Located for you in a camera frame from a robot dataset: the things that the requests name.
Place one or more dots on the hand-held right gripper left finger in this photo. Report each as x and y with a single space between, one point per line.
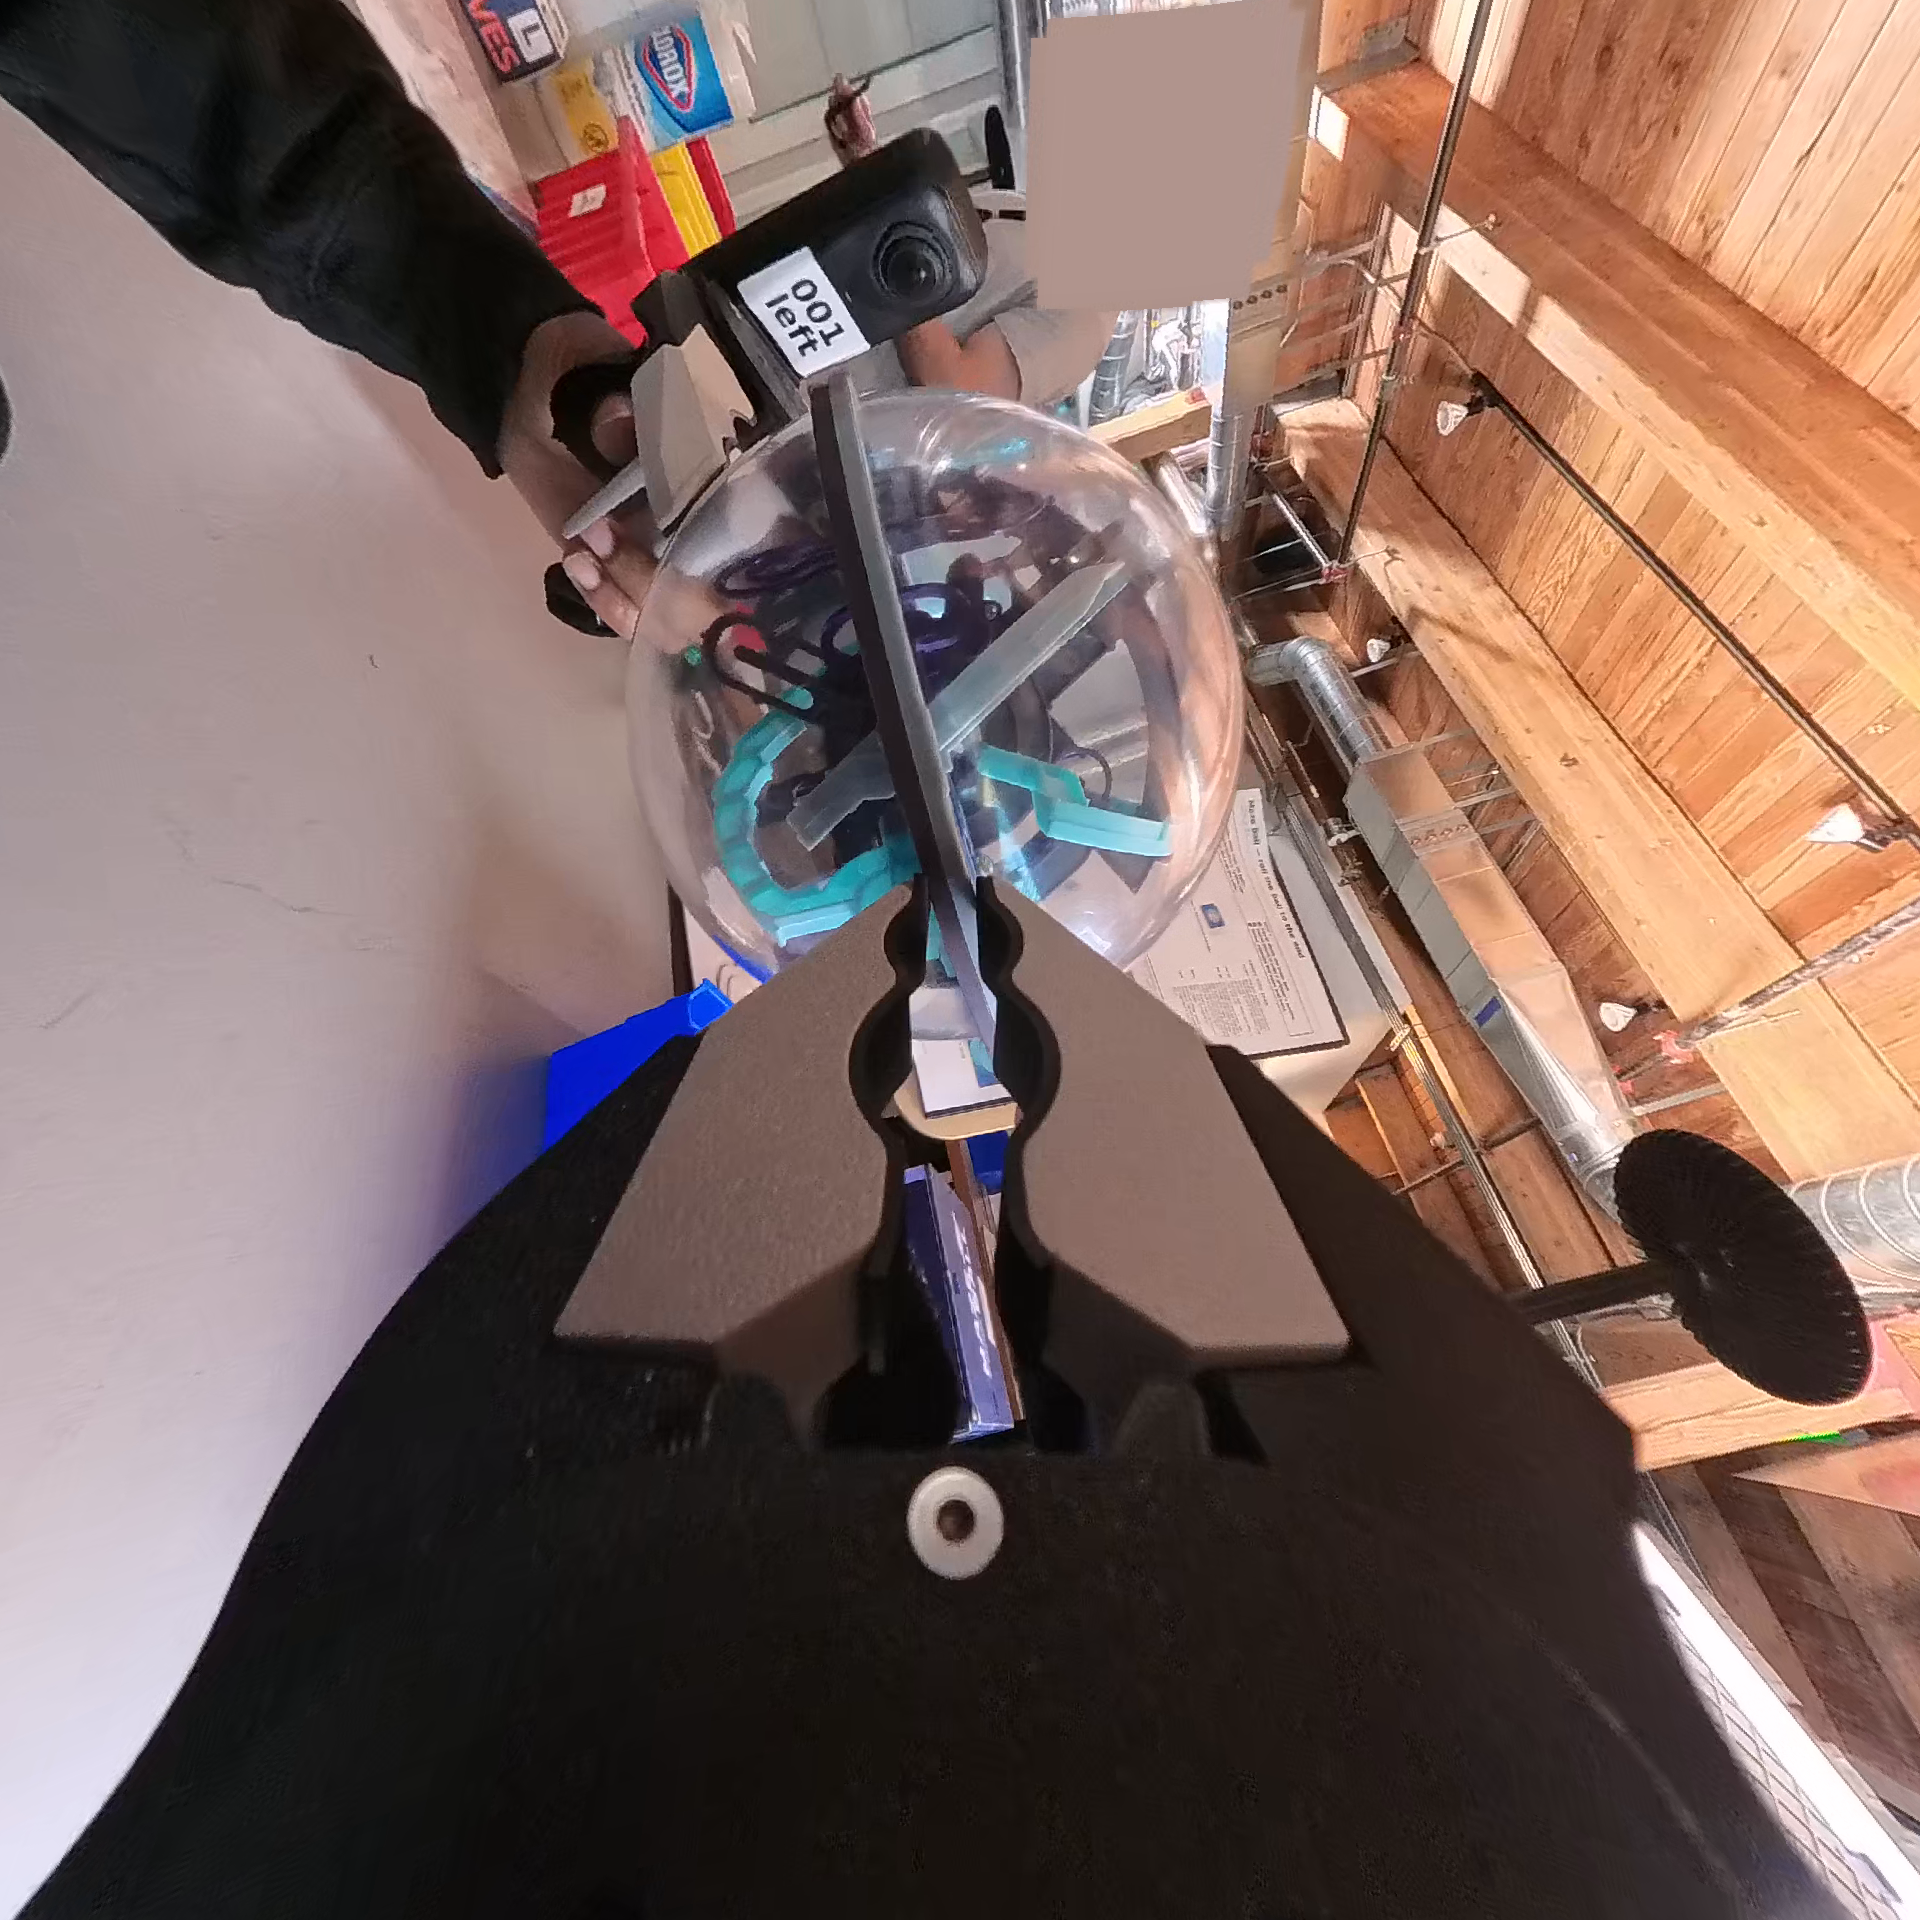
721 1185

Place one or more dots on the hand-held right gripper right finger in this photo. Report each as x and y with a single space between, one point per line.
1184 1200

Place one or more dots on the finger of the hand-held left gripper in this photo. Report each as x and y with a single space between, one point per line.
681 421
975 683

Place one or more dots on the clear plastic maze ball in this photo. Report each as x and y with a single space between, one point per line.
1096 750

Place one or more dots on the person's left forearm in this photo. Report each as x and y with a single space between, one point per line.
300 166

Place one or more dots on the person's left hand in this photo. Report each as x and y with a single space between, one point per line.
534 452

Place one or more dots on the blue plastic bin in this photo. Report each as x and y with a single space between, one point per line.
630 1060

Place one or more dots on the red plastic bin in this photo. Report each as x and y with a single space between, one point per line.
592 241
713 189

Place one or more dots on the yellow plastic bin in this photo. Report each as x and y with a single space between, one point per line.
681 195

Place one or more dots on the dark blue cardboard box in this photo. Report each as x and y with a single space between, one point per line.
968 1305

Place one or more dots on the white wipes container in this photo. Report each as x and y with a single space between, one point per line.
681 77

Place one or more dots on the printed paper notice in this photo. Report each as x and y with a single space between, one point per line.
1253 932

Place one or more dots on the yellow packet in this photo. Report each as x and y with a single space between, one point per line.
581 113

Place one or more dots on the grey metal pipe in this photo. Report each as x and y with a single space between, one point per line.
1228 421

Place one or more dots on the glove box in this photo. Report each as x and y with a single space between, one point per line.
510 37

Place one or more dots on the white spotlight bulb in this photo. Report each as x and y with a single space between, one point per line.
1846 827
1454 412
1616 1019

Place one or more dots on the black round disc on rod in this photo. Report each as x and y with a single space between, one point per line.
1757 1276

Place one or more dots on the white grid panel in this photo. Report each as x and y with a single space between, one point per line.
1769 1724

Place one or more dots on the silver air duct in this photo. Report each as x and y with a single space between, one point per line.
1441 856

